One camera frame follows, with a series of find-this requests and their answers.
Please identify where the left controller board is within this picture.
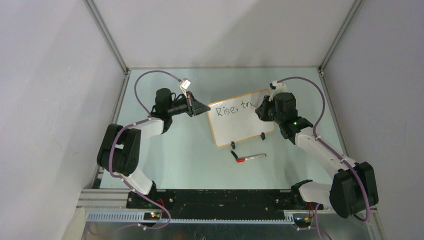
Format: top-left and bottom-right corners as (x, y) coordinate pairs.
(143, 212), (161, 221)

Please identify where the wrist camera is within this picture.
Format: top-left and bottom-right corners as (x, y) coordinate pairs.
(179, 78), (191, 97)
(268, 81), (288, 102)

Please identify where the black marker cap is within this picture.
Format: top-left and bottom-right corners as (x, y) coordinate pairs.
(230, 150), (239, 160)

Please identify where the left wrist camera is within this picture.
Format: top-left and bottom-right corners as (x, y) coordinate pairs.
(179, 78), (191, 97)

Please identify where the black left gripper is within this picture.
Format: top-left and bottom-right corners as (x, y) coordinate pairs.
(166, 91), (210, 118)

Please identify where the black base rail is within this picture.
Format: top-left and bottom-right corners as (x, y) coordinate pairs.
(126, 189), (317, 221)

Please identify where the red whiteboard marker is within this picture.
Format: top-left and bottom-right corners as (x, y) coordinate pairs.
(236, 153), (267, 163)

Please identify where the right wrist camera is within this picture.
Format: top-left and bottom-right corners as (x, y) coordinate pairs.
(268, 81), (288, 102)

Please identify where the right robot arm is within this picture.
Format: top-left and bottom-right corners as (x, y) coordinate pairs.
(255, 92), (380, 219)

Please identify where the right controller board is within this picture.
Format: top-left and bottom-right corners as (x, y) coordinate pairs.
(294, 217), (314, 229)

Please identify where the controller board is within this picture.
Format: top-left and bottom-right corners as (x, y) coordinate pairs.
(294, 217), (314, 229)
(143, 212), (161, 221)

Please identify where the black right whiteboard foot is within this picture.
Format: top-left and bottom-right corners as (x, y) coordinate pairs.
(260, 132), (266, 141)

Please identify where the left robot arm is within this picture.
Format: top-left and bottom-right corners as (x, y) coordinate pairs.
(96, 88), (211, 208)

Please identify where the yellow framed whiteboard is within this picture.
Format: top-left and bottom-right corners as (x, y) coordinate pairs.
(207, 89), (275, 148)

